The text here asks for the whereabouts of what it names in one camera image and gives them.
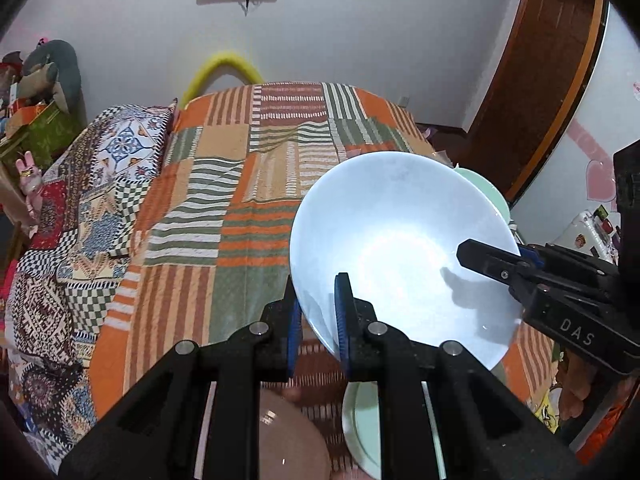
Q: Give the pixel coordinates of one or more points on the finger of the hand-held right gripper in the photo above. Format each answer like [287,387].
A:
[490,260]
[565,260]

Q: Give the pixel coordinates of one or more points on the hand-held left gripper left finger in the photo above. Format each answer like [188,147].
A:
[292,332]

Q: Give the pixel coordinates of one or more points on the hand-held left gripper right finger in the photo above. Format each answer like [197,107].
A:
[342,322]

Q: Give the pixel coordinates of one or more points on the white bowl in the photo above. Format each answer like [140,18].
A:
[390,220]

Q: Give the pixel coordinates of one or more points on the person's right hand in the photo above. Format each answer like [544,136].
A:
[575,390]

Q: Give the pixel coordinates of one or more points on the white box with stickers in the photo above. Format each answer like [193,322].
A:
[585,232]

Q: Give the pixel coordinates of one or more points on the large light green bowl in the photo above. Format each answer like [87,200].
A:
[487,192]

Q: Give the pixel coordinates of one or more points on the cartoon printed cloth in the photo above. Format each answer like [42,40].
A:
[546,410]

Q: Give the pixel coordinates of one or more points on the orange striped patchwork blanket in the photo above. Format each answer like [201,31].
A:
[225,210]

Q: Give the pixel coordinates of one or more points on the wooden door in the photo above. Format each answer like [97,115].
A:
[545,60]

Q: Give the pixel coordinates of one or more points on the geometric patterned quilt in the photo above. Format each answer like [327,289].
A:
[65,240]

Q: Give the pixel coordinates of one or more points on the floral patterned pillow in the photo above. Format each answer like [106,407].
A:
[130,135]

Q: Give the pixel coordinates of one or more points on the pink bunny toy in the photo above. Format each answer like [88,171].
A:
[30,175]

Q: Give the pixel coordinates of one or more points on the grey stuffed toy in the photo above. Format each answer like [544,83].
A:
[62,65]

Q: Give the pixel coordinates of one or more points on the wall socket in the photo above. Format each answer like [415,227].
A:
[405,101]

